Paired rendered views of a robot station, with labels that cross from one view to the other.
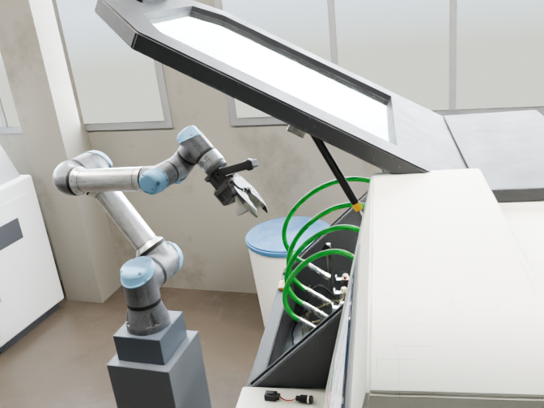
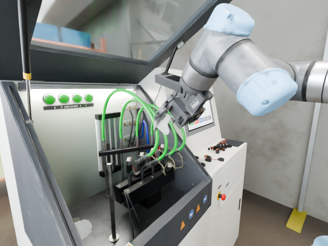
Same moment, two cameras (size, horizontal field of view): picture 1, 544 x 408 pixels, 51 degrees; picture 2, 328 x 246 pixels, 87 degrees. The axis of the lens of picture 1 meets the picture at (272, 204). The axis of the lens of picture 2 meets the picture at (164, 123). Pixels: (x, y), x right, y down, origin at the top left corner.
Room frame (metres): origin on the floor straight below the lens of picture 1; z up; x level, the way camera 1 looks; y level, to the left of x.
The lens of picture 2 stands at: (2.10, 0.28, 1.42)
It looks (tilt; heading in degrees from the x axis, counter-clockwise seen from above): 11 degrees down; 207
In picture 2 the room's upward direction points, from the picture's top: straight up
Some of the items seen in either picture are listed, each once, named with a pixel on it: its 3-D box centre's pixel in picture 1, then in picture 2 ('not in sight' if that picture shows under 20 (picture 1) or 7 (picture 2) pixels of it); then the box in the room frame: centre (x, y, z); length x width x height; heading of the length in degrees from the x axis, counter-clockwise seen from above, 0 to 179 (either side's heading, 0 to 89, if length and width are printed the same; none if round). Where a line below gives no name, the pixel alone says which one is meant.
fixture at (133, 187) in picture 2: not in sight; (148, 187); (1.39, -0.17, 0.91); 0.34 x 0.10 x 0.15; 168
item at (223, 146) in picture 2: not in sight; (220, 146); (0.82, 0.10, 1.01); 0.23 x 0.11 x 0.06; 168
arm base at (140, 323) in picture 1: (146, 311); not in sight; (1.71, 0.47, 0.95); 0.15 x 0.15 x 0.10
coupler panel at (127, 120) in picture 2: not in sight; (131, 123); (1.22, -0.40, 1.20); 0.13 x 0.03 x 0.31; 168
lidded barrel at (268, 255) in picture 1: (293, 280); not in sight; (2.99, -0.08, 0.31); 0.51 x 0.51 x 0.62
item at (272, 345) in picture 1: (276, 342); (170, 230); (1.56, 0.04, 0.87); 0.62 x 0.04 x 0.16; 168
